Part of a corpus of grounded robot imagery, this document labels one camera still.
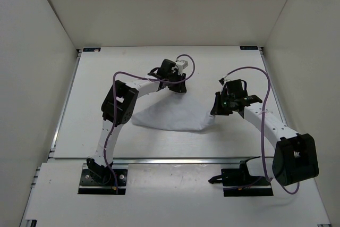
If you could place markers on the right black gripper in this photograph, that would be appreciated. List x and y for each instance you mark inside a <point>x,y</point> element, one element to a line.
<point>216,110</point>

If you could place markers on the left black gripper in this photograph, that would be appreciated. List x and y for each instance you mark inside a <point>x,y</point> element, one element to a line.
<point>180,88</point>

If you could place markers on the white skirt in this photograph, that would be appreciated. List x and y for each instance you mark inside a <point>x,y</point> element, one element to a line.
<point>181,113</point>

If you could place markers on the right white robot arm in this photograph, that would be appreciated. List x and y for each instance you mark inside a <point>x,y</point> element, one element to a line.
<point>295,155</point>

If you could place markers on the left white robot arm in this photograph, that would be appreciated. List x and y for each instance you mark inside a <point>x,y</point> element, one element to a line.
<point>118,106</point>

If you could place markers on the right blue label sticker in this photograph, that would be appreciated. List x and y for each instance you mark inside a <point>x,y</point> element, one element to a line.
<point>248,48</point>

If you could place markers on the blue label sticker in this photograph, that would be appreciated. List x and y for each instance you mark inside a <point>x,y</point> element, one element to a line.
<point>248,48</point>
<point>91,49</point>

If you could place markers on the left blue label sticker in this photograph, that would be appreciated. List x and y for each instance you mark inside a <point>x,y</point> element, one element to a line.
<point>91,49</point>

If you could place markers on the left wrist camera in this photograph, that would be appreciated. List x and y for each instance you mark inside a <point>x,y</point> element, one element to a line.
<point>180,66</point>

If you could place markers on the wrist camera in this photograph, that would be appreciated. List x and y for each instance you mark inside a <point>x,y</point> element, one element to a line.
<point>180,66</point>
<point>222,81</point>

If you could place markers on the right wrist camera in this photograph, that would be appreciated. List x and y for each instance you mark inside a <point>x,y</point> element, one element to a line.
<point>222,81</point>

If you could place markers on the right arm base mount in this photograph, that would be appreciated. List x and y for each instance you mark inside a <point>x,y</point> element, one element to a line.
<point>238,183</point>

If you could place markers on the aluminium rail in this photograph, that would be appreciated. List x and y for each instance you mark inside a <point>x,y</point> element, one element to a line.
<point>178,160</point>

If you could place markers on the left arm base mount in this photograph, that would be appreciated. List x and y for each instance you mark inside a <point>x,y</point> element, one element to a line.
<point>91,185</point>

